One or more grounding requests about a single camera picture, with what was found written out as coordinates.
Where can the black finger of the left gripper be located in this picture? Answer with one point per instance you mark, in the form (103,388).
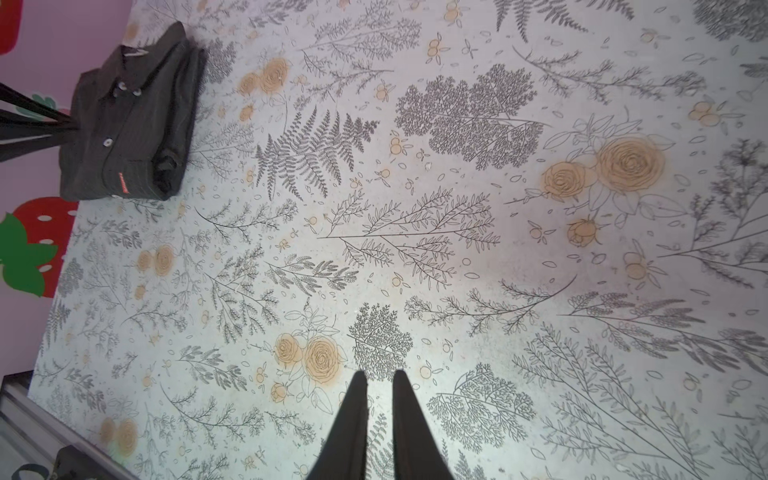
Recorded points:
(21,139)
(17,99)

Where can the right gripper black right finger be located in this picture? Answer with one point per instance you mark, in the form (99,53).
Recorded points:
(416,455)

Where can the aluminium rail frame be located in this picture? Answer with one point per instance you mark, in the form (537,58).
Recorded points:
(30,435)

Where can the dark grey striped shirt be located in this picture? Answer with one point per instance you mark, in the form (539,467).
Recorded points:
(135,118)

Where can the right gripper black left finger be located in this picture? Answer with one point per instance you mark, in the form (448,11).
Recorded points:
(343,455)

